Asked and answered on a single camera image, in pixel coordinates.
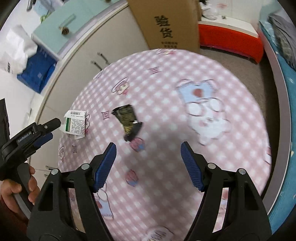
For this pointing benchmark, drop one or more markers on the white plastic bag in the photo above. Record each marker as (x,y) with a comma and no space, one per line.
(207,10)

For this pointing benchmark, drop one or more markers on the white medicine box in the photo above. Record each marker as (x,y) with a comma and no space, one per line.
(74,124)

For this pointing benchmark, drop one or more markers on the teal patterned bed sheet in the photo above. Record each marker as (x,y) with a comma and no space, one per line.
(279,199)

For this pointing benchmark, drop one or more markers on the blue shopping bag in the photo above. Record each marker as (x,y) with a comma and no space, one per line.
(38,71)

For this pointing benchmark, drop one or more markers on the grey metal pole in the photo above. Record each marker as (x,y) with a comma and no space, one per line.
(30,5)

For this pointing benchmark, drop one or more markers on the light blue drawer unit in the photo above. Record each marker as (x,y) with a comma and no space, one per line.
(61,26)

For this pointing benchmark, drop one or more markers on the tall cardboard box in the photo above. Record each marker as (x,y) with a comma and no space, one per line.
(168,24)

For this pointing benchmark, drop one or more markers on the person left hand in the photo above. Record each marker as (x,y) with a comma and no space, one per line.
(9,188)

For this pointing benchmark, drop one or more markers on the dark green snack wrapper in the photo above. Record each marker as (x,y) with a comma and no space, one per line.
(127,117)

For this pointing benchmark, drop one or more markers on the grey folded blanket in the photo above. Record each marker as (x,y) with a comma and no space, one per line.
(284,33)

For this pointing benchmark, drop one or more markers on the pink checkered tablecloth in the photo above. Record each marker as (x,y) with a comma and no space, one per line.
(179,96)

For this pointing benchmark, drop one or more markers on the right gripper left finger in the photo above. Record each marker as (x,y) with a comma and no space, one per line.
(52,218)

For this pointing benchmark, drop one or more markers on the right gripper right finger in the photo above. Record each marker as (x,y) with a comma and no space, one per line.
(245,216)

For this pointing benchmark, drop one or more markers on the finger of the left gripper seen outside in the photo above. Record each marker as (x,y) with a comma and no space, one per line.
(49,126)

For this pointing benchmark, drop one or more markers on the red storage bench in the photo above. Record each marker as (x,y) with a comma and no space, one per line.
(231,39)

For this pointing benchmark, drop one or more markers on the white curved cabinet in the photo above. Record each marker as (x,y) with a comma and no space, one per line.
(112,35)

